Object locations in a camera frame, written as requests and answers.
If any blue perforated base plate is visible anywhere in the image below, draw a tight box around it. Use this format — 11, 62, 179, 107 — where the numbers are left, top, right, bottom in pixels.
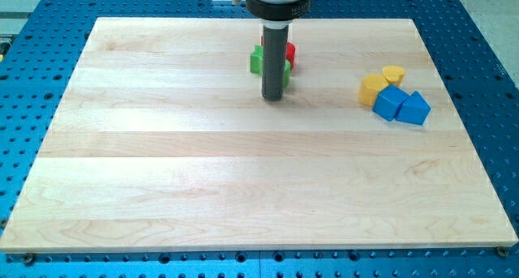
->
1, 0, 518, 277

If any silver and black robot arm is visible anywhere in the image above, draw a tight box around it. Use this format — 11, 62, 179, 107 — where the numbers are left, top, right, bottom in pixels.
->
232, 0, 311, 21

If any green star block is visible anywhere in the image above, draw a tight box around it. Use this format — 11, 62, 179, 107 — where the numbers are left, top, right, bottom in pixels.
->
249, 45, 292, 88

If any red round block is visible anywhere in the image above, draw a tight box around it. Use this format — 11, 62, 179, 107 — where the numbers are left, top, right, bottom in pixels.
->
260, 36, 296, 75

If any yellow heart block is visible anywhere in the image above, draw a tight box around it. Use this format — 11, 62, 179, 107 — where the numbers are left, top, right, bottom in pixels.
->
382, 65, 406, 86

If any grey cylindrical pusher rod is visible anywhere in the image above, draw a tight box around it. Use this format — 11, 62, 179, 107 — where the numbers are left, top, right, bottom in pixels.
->
262, 20, 290, 101

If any light wooden board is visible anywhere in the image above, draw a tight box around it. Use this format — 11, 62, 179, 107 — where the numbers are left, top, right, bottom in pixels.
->
1, 17, 517, 253

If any blue cube block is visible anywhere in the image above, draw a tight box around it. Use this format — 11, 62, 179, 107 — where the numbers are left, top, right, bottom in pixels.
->
372, 85, 409, 122

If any blue triangle block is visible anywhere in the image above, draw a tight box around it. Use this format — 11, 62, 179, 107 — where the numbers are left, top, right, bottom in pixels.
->
396, 91, 431, 126

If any yellow hexagon block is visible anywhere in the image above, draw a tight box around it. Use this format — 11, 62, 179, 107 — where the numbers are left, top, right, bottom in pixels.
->
358, 74, 388, 106

